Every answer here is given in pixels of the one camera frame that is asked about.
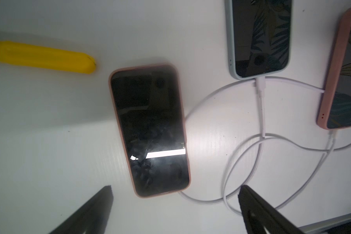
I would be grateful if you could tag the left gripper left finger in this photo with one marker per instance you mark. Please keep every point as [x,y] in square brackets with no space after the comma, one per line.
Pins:
[92,217]

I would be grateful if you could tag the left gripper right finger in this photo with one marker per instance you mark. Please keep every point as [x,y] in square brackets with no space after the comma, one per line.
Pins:
[259,216]

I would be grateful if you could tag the phone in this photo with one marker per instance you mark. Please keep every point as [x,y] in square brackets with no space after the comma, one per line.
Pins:
[149,111]
[335,108]
[258,37]

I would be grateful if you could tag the aluminium front rail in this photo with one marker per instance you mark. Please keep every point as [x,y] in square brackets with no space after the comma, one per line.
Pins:
[337,225]

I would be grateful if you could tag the yellow handled screwdriver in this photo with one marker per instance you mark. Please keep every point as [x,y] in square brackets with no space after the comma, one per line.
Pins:
[44,57]

